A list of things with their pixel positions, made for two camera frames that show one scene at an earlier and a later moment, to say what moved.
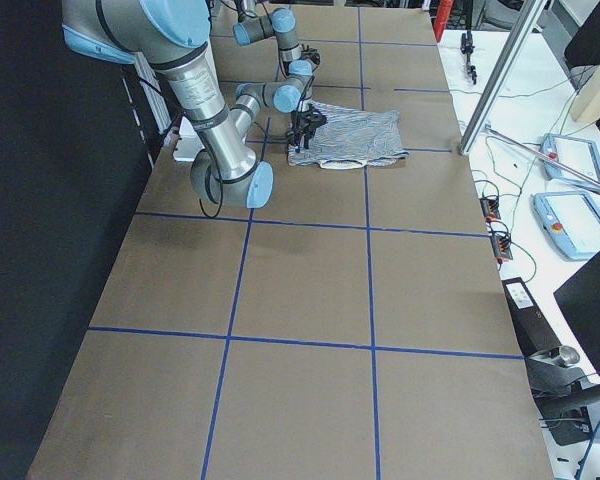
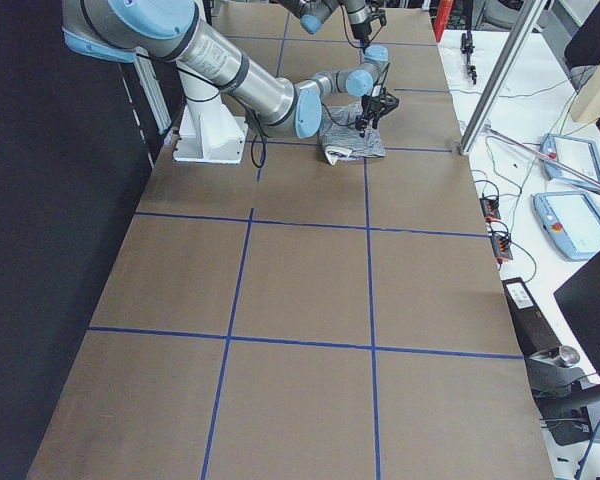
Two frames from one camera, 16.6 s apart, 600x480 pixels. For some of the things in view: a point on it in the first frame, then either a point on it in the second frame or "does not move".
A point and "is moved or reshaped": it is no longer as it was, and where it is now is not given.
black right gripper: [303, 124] -> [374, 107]
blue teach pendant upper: [578, 154] does not move
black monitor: [591, 301] does not move
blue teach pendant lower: [575, 222] does not move
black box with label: [534, 332] does not move
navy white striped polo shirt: [351, 139] is moved or reshaped
